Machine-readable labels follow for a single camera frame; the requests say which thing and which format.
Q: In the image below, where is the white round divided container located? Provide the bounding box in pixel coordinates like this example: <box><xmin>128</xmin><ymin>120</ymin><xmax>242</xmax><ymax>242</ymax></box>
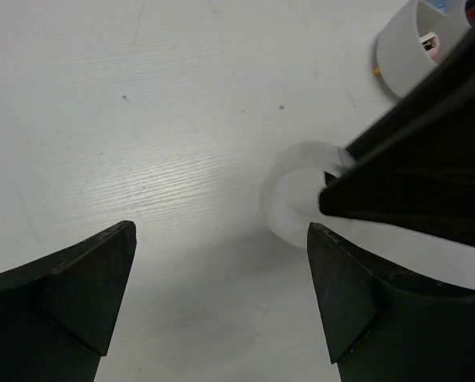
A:
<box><xmin>376</xmin><ymin>1</ymin><xmax>471</xmax><ymax>98</ymax></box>

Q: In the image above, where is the white tape roll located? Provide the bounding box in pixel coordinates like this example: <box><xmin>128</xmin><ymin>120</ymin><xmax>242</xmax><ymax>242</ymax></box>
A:
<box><xmin>259</xmin><ymin>141</ymin><xmax>355</xmax><ymax>249</ymax></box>

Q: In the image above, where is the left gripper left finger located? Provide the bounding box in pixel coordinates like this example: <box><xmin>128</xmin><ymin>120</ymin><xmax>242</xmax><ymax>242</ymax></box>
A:
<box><xmin>0</xmin><ymin>220</ymin><xmax>136</xmax><ymax>381</ymax></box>

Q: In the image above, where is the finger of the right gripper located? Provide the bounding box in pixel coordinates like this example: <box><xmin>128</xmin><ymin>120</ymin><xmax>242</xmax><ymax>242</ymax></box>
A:
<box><xmin>319</xmin><ymin>98</ymin><xmax>475</xmax><ymax>247</ymax></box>
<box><xmin>346</xmin><ymin>27</ymin><xmax>475</xmax><ymax>159</ymax></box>

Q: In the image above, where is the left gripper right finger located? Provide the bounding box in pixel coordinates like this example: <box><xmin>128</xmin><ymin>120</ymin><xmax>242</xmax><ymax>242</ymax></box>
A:
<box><xmin>307</xmin><ymin>223</ymin><xmax>475</xmax><ymax>381</ymax></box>

